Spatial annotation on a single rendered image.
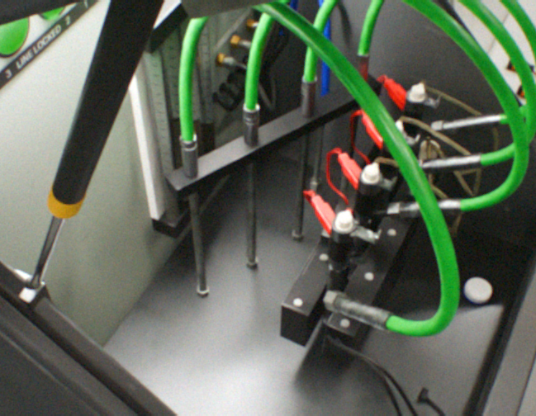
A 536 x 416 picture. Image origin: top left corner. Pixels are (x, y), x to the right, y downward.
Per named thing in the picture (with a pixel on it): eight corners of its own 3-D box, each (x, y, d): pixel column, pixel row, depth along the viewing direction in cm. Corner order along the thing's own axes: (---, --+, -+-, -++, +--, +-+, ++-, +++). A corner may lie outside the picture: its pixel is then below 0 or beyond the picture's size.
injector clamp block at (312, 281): (343, 391, 103) (354, 336, 91) (277, 361, 105) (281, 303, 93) (426, 219, 122) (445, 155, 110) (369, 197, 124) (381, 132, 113)
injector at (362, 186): (372, 293, 103) (394, 195, 87) (339, 279, 105) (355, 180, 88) (380, 278, 105) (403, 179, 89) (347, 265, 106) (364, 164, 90)
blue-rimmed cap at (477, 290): (485, 309, 111) (487, 303, 110) (459, 298, 112) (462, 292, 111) (493, 288, 113) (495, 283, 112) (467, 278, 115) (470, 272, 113)
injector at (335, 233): (349, 338, 99) (368, 243, 83) (315, 323, 100) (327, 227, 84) (358, 322, 101) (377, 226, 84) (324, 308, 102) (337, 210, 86)
